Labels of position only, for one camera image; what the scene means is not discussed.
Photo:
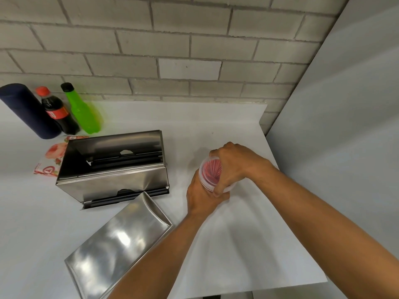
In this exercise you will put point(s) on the green bottle black cap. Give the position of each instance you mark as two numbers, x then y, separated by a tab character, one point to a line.
81	114

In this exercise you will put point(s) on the person's left forearm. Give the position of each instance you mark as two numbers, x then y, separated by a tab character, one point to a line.
159	264

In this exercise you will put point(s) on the clear cup with red straws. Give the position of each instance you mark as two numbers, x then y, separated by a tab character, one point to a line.
210	171

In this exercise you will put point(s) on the white countertop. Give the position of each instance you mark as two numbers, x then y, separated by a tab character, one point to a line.
233	252

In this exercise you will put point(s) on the person's left hand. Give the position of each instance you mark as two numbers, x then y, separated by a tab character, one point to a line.
199	202

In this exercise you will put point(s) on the person's right hand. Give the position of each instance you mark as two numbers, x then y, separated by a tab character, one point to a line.
243	165

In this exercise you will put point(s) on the steel dispenser lid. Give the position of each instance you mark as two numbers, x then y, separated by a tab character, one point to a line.
115	239

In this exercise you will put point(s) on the cola bottle red cap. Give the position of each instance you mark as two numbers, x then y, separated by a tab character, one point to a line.
59	114

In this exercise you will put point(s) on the dark blue cylindrical bottle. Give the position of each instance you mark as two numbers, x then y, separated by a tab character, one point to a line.
28	112

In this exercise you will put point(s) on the person's right forearm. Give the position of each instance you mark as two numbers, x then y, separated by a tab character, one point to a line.
327	233

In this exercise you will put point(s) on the floral napkin packet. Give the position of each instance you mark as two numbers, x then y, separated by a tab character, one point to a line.
53	152

